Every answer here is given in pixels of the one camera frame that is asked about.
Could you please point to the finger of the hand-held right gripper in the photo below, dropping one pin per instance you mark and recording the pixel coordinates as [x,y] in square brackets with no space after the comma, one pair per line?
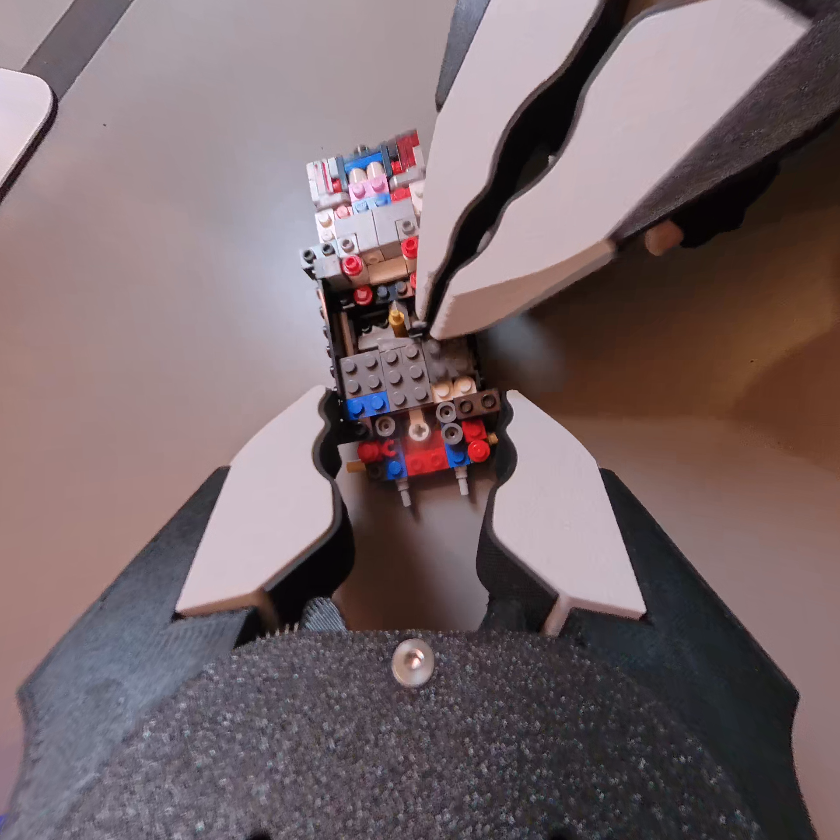
[486,105]
[656,118]

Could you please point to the person's right hand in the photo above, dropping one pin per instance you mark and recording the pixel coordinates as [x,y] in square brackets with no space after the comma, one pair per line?
[664,238]

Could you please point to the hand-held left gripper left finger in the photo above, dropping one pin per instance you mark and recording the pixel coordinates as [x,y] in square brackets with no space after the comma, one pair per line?
[250,538]

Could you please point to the partly built lego car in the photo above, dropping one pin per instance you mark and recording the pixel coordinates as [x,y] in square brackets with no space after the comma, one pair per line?
[394,368]

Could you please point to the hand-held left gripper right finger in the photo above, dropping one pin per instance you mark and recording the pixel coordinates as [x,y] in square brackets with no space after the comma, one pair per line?
[571,538]

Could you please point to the white book stand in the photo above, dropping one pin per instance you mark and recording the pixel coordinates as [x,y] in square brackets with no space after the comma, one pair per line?
[16,125]

